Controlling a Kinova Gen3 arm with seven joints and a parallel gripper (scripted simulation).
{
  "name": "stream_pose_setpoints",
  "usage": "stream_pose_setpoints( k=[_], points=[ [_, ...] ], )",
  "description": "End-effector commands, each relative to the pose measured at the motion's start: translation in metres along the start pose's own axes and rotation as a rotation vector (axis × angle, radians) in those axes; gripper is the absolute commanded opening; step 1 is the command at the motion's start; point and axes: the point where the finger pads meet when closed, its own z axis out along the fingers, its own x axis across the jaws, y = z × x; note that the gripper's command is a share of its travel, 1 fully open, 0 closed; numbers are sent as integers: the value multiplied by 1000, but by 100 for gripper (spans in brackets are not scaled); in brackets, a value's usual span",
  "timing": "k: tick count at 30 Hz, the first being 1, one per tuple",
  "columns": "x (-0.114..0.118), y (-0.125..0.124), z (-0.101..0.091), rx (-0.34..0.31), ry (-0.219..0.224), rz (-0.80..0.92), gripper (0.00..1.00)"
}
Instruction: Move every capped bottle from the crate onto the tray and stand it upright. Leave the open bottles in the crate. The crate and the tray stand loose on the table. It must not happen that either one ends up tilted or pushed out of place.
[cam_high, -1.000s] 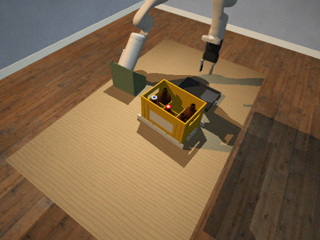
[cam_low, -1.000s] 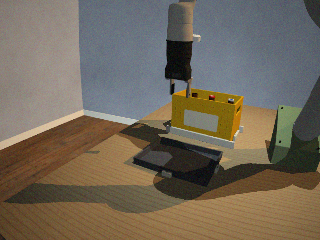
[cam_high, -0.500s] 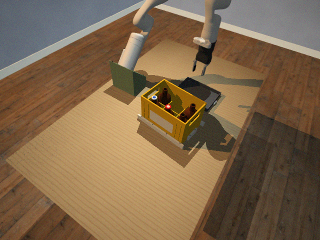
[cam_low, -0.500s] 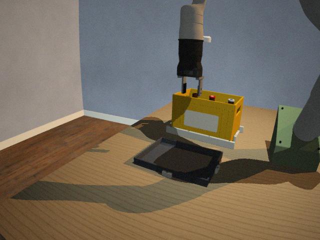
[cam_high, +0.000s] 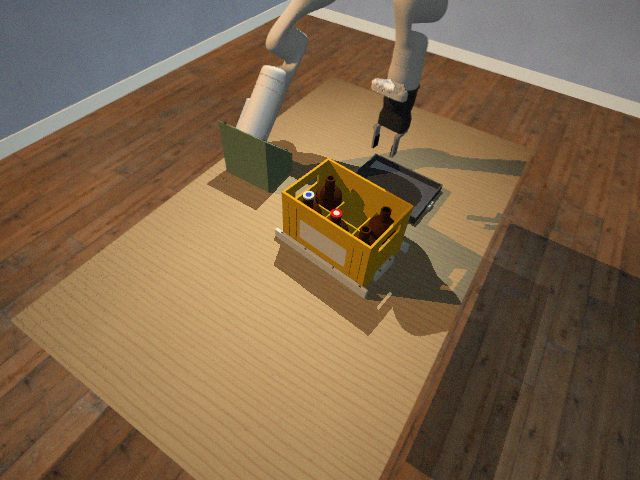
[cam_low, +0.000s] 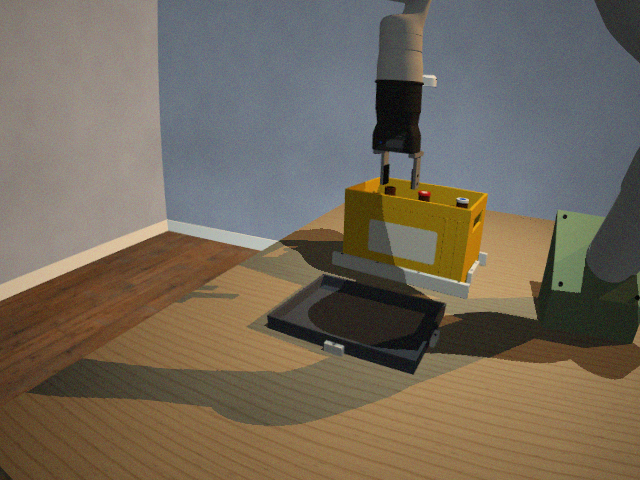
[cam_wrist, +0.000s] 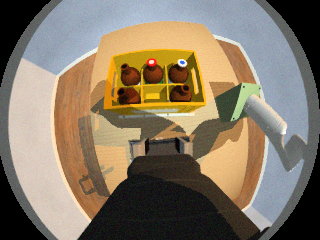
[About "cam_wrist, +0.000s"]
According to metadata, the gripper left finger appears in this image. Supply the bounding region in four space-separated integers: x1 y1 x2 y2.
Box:
133 138 149 159

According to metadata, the yellow crate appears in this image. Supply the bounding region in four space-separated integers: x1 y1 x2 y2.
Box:
104 49 207 115

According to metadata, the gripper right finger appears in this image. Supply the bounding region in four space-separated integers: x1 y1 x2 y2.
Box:
175 137 193 156

